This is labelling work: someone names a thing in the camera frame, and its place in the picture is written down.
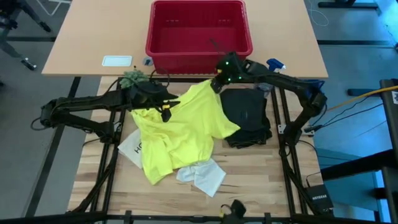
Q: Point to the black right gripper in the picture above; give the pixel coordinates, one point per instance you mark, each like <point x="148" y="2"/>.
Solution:
<point x="236" y="70"/>

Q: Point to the white garment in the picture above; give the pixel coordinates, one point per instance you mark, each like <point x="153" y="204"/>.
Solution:
<point x="205" y="177"/>

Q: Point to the small grey round object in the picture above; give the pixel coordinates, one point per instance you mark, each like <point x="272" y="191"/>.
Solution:
<point x="148" y="61"/>

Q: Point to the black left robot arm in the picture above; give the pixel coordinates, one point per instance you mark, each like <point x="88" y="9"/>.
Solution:
<point x="81" y="104"/>

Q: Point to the white Houston tote bag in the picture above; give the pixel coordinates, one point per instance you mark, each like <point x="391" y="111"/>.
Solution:
<point x="130" y="149"/>

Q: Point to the black table leg bar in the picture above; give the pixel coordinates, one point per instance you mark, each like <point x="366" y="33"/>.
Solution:
<point x="53" y="146"/>

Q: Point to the yellow-green shirt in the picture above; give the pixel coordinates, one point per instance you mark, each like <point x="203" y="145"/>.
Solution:
<point x="183" y="130"/>

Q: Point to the black aluminium table frame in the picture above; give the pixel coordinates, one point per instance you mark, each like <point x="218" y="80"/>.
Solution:
<point x="289" y="174"/>

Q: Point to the green succulent plant in pot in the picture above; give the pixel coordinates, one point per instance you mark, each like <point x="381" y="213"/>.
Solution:
<point x="133" y="77"/>

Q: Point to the black equipment stand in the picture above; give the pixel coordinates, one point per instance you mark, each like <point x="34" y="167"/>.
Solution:
<point x="390" y="124"/>

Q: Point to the black garment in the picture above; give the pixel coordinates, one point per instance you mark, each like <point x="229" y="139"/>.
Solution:
<point x="245" y="109"/>

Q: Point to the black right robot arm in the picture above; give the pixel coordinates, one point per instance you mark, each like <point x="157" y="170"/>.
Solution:
<point x="298" y="90"/>

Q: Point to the blue bin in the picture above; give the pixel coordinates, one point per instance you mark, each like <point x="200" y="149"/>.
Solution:
<point x="314" y="84"/>

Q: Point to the black desk foot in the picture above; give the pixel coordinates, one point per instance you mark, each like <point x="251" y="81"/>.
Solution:
<point x="342" y="4"/>

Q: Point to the blue spray bottle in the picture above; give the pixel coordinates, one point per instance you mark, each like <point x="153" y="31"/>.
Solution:
<point x="275" y="64"/>

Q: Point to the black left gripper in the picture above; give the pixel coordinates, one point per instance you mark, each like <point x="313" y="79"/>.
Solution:
<point x="149" y="95"/>

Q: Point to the red plastic laundry basket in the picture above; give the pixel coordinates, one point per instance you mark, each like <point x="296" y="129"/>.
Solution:
<point x="199" y="40"/>

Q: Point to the black Netgear router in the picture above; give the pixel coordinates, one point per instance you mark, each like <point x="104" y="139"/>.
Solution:
<point x="318" y="197"/>

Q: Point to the white paper card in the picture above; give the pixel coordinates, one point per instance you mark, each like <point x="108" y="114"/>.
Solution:
<point x="117" y="61"/>

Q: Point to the black wheeled stand base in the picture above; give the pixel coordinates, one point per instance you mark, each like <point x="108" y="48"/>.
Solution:
<point x="34" y="18"/>

